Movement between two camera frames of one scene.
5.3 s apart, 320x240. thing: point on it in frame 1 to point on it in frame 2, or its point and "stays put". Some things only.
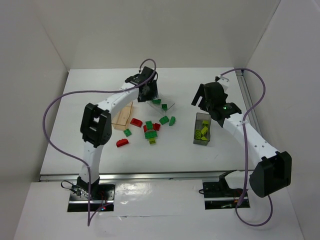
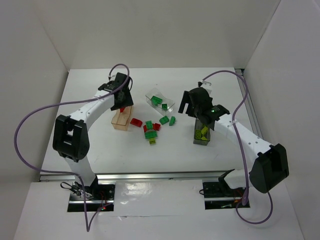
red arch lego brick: [156, 126] stays put
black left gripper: [153, 89] to [124, 100]
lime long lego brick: [198, 134] stays put
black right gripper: [202, 93] to [207, 120]
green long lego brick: [156, 101] stays put
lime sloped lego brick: [204, 130] stays put
